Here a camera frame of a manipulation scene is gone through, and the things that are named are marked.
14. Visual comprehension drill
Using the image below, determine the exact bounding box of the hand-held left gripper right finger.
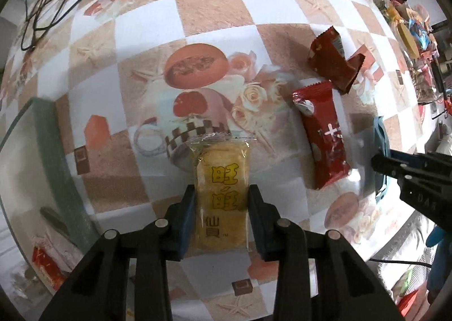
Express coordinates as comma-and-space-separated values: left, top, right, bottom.
248, 184, 403, 321

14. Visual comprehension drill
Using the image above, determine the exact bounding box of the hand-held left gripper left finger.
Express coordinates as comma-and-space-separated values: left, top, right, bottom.
39, 184, 197, 321

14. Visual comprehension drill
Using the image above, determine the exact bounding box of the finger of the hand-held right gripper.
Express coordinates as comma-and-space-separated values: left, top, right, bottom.
371, 155, 412, 179
386, 150, 439, 167

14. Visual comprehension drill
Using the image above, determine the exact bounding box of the light blue snack packet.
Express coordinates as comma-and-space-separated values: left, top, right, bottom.
372, 115, 391, 202

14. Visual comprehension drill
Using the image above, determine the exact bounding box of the yellow rice cracker packet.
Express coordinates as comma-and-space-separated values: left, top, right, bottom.
186, 134, 258, 252

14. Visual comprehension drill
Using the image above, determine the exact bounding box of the cream box with green rim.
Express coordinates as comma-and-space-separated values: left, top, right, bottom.
0, 97, 104, 307

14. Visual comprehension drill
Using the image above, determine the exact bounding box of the person's right hand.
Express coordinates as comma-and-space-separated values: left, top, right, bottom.
425, 223, 452, 292

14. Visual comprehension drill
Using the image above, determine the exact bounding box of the grey patterned cloth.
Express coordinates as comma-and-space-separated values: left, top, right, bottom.
374, 208, 452, 315

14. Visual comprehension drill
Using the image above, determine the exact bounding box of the red object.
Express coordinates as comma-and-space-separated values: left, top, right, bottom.
397, 289, 430, 315

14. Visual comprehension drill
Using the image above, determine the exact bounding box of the pile of assorted snack packets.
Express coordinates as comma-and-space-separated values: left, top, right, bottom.
353, 0, 452, 107

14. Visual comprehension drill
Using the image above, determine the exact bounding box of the dark red foil packet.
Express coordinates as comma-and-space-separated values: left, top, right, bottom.
307, 25, 366, 95

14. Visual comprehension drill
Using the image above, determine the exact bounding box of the white red snack packet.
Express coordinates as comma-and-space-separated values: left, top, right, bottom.
32, 234, 70, 291

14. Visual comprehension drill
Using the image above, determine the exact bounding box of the printed checkered tablecloth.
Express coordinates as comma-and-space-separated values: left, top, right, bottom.
0, 0, 443, 321

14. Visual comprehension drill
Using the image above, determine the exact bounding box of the thin black cable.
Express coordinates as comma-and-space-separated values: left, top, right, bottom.
369, 257, 434, 268

